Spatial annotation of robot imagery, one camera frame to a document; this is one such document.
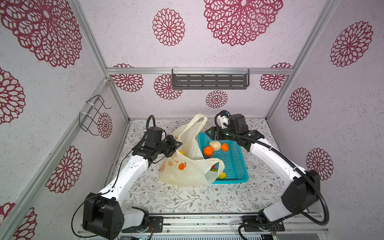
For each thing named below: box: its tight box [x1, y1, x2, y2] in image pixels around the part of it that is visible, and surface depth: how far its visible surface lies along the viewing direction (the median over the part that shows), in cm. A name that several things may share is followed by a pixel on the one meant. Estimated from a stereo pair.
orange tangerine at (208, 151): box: [203, 145, 214, 157], surface depth 99 cm
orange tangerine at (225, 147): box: [221, 143, 230, 152], surface depth 101 cm
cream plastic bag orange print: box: [159, 113, 225, 187], surface depth 79 cm
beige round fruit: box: [209, 140, 222, 151], surface depth 101 cm
